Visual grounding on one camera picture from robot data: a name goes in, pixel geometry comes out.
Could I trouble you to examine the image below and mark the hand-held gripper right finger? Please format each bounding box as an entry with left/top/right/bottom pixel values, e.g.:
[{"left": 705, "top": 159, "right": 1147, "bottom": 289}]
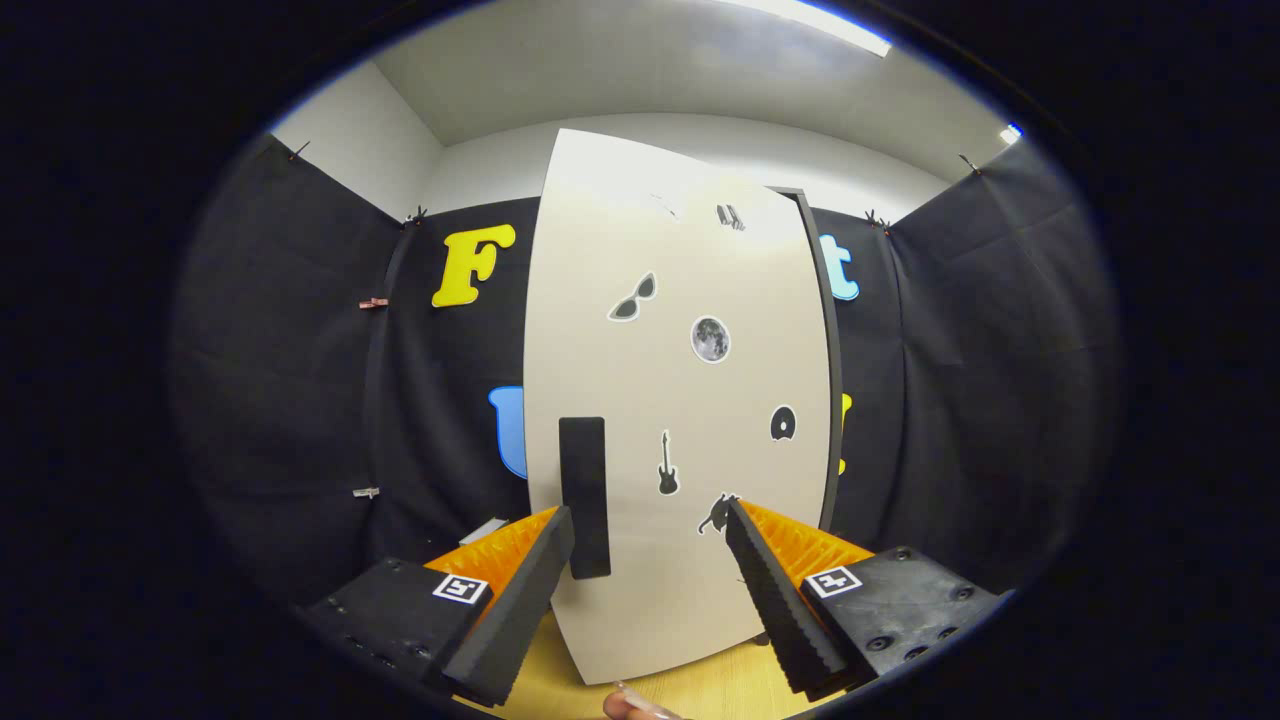
[{"left": 725, "top": 497, "right": 1006, "bottom": 701}]

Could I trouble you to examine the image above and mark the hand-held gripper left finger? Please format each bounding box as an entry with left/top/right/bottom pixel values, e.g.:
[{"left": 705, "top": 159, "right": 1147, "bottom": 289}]
[{"left": 300, "top": 505, "right": 578, "bottom": 709}]

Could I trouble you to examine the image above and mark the beige cabinet door black handle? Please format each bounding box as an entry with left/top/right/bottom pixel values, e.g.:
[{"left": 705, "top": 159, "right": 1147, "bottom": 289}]
[{"left": 522, "top": 128, "right": 833, "bottom": 687}]

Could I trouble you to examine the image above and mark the dark grey cabinet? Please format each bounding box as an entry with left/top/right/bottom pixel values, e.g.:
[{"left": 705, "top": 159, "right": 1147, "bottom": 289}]
[{"left": 770, "top": 186, "right": 843, "bottom": 531}]

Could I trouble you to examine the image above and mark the black backdrop cloth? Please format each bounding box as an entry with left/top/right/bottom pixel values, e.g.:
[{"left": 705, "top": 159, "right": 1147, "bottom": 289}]
[{"left": 170, "top": 135, "right": 1121, "bottom": 641}]

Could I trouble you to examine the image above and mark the long ceiling light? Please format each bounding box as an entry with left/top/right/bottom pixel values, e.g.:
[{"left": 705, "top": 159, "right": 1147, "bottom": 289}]
[{"left": 715, "top": 0, "right": 893, "bottom": 58}]

